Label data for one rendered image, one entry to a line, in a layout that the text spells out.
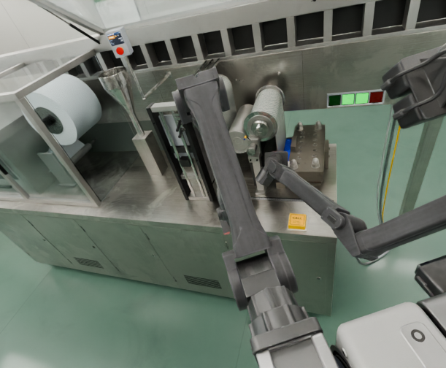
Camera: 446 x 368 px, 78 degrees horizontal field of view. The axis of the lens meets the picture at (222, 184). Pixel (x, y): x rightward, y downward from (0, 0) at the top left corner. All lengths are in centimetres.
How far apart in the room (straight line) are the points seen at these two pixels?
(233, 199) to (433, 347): 30
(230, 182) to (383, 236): 42
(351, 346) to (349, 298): 174
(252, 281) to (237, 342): 156
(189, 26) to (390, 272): 194
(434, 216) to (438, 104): 38
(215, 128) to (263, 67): 101
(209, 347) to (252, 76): 164
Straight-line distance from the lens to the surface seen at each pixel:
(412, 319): 38
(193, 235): 147
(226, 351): 200
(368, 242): 76
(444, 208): 71
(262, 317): 41
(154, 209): 153
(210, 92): 50
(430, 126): 186
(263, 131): 120
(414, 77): 37
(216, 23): 147
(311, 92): 149
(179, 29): 154
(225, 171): 46
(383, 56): 146
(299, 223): 122
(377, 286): 216
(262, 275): 45
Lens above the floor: 186
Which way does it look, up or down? 40 degrees down
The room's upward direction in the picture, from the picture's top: 17 degrees counter-clockwise
